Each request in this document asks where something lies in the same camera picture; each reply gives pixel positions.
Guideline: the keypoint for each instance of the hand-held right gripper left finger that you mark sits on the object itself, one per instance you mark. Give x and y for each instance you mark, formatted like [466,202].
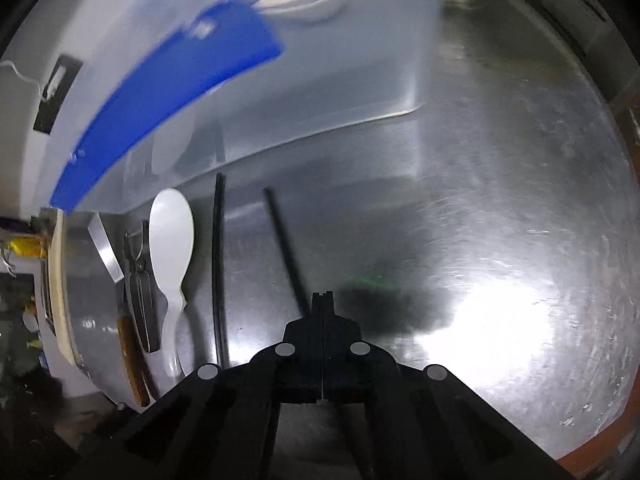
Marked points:
[304,341]

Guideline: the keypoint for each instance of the metal peeler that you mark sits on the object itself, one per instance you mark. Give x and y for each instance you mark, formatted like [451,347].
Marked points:
[142,305]

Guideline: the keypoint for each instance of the translucent storage box blue latch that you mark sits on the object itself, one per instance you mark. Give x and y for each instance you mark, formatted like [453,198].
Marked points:
[320,85]

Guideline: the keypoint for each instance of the black chopstick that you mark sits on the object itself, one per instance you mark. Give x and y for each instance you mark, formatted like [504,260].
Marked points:
[285,245]
[219,270]

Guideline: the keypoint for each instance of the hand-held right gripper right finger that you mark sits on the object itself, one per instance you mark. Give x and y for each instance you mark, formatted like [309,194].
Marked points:
[341,341]

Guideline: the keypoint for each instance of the white plastic spoon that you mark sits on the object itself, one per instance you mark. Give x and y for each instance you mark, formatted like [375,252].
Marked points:
[171,240]

